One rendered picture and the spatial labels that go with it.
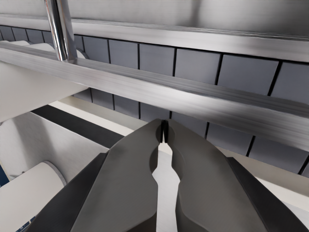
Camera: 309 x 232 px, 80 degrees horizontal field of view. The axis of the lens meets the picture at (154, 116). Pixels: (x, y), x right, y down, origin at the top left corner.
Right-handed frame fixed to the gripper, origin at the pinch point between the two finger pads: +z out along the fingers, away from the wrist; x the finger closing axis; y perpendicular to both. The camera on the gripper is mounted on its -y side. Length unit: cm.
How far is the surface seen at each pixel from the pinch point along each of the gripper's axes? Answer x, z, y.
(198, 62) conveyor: 2.8, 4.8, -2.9
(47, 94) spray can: -11.0, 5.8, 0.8
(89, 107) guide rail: -8.0, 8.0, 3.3
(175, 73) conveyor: 1.1, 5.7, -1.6
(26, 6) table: -23.0, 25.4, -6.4
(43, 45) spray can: -14.6, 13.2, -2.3
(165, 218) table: 2.1, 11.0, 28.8
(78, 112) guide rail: -9.3, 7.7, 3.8
